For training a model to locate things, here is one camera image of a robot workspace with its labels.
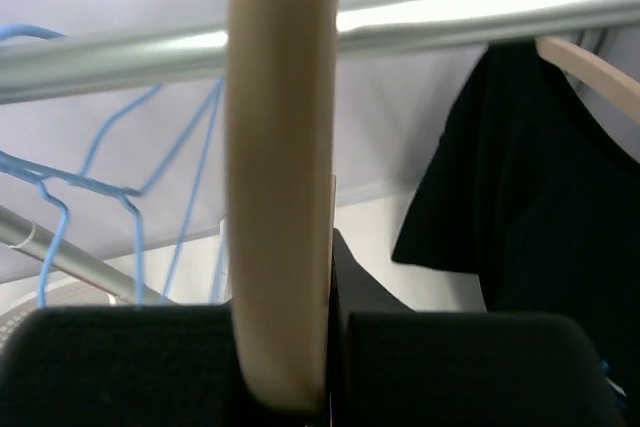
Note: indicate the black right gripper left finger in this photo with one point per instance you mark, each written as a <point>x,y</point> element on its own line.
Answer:
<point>124,366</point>

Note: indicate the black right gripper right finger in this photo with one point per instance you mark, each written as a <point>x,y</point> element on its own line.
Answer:
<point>392,366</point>

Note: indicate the blue wire hanger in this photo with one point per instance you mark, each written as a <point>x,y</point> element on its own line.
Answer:
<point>209,105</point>
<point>107,279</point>

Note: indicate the black t shirt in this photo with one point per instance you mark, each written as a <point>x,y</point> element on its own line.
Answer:
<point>528,192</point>

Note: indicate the beige wooden hanger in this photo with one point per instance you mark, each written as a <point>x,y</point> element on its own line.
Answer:
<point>622,91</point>
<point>279,92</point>

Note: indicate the white plastic laundry basket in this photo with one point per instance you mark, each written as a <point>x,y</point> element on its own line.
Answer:
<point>63,293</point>

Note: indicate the silver clothes rack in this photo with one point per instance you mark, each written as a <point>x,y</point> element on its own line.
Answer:
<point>104,62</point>

